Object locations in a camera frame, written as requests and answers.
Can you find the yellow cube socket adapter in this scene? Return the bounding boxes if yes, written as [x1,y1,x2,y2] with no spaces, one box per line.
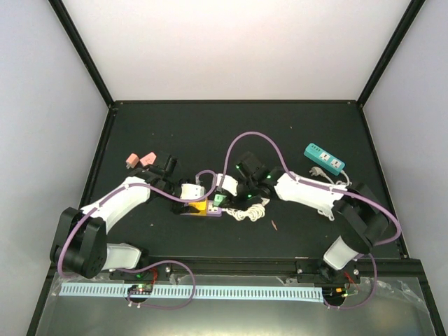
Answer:
[188,199,208,216]

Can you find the green plug adapter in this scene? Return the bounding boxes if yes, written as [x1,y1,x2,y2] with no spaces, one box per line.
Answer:
[213,194,227,207]

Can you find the purple power strip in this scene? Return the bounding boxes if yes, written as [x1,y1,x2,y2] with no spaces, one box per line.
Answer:
[183,206,222,217]

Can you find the pink cube socket adapter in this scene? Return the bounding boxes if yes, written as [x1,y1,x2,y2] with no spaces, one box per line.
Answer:
[139,152,157,167]

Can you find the small pink charger plug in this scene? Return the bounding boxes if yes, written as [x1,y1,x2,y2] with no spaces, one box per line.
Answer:
[125,153,139,169]

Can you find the teal power strip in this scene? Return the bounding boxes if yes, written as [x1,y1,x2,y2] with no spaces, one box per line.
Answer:
[304,143,345,176]

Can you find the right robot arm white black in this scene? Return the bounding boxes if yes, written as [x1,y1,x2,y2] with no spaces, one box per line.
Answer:
[217,152,392,282]

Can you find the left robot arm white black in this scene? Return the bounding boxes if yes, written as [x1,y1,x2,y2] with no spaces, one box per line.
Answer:
[50,153,181,279]

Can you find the left circuit board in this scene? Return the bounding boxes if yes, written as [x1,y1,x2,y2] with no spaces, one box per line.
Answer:
[127,283,153,295]

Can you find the circuit board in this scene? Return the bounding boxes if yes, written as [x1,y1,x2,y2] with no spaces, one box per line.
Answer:
[322,285,361,298]
[127,283,153,295]

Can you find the right circuit board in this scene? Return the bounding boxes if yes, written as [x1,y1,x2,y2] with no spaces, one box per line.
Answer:
[322,285,361,298]

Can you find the white cord of purple strip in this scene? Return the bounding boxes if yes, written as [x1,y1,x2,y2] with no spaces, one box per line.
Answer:
[223,197,270,223]

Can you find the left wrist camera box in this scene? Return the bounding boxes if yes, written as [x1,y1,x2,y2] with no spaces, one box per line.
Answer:
[179,183,205,202]

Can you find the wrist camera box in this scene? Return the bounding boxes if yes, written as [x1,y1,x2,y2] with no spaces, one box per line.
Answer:
[179,183,205,202]
[216,174,239,196]

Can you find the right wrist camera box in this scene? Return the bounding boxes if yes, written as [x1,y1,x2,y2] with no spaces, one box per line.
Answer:
[216,174,239,196]

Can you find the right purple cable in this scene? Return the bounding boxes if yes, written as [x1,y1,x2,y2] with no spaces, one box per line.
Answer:
[216,131,402,311]

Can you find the purple cable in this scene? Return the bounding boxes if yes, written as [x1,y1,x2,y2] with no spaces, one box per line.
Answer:
[216,131,402,311]
[56,169,218,311]

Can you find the black front rail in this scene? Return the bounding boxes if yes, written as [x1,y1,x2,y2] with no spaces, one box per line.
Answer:
[87,257,424,284]

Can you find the white cord of teal strip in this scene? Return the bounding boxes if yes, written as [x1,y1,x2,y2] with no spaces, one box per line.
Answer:
[309,166,353,222]

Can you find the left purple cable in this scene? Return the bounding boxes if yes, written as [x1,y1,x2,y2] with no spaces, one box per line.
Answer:
[56,169,218,311]

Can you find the light blue slotted cable duct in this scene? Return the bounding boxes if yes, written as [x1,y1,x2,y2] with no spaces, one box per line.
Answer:
[59,283,323,303]

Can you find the left black frame post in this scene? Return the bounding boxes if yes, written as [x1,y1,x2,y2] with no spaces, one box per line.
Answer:
[48,0,114,107]

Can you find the black frame post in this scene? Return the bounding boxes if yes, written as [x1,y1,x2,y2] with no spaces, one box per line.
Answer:
[356,0,426,108]
[48,0,114,107]

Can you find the right black frame post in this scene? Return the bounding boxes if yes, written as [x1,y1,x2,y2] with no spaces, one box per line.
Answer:
[356,0,426,108]

